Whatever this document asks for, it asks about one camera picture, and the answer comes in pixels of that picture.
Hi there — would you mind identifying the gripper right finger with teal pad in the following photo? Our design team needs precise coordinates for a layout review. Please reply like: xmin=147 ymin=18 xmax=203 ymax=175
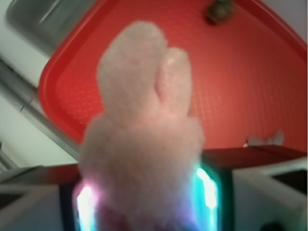
xmin=194 ymin=146 xmax=308 ymax=231

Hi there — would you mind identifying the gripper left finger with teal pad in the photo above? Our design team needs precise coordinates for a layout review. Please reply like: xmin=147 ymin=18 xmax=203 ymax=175
xmin=0 ymin=166 xmax=97 ymax=231

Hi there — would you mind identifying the brown pine cone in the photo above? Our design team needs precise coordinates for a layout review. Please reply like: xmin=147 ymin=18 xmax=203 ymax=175
xmin=205 ymin=0 xmax=234 ymax=25

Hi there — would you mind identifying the grey plush bunny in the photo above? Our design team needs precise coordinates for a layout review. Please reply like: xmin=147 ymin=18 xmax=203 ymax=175
xmin=243 ymin=130 xmax=285 ymax=148

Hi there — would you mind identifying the stainless steel sink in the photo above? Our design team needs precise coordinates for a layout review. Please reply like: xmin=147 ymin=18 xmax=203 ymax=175
xmin=6 ymin=0 xmax=96 ymax=55

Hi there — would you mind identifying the pink plush bunny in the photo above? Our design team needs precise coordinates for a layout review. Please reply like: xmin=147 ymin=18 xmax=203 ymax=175
xmin=79 ymin=21 xmax=205 ymax=231

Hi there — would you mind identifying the red plastic tray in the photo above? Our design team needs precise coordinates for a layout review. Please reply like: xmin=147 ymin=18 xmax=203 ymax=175
xmin=38 ymin=0 xmax=308 ymax=152

